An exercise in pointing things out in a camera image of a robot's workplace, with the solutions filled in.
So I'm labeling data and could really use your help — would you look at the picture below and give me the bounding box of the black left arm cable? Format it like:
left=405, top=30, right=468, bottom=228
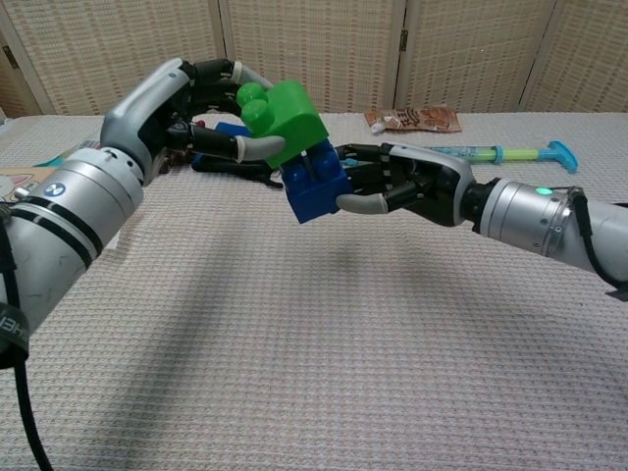
left=0, top=205, right=53, bottom=471

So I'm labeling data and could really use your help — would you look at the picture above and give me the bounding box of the green teal water squirter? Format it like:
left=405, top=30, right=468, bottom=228
left=421, top=140, right=580, bottom=175

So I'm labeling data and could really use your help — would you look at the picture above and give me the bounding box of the green toy brick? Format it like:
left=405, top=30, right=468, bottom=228
left=235, top=78, right=330, bottom=171

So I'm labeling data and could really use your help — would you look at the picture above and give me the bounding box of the woven folding screen panel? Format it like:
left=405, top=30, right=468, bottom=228
left=0, top=28, right=43, bottom=119
left=0, top=0, right=235, bottom=118
left=519, top=0, right=628, bottom=114
left=218, top=0, right=411, bottom=115
left=396, top=0, right=573, bottom=114

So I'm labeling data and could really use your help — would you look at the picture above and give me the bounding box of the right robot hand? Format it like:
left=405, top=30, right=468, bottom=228
left=333, top=141, right=485, bottom=232

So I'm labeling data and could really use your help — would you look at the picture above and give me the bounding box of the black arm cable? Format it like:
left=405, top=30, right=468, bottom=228
left=568, top=184, right=628, bottom=296
left=0, top=205, right=53, bottom=471

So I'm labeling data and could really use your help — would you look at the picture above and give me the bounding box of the orange cat tissue pack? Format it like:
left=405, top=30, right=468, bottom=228
left=0, top=164, right=61, bottom=202

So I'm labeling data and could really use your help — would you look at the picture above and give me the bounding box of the dark red grape bunch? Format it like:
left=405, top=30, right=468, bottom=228
left=159, top=146, right=195, bottom=176

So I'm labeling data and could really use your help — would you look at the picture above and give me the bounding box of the blue building block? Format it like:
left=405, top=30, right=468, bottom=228
left=282, top=138, right=352, bottom=226

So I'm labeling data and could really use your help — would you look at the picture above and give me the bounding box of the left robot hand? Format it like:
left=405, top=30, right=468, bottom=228
left=99, top=57, right=288, bottom=186

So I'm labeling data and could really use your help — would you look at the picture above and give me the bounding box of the beige woven tablecloth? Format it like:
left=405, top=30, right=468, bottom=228
left=0, top=112, right=628, bottom=471

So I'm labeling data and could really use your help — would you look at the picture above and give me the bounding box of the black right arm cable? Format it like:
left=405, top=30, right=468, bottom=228
left=568, top=184, right=628, bottom=296

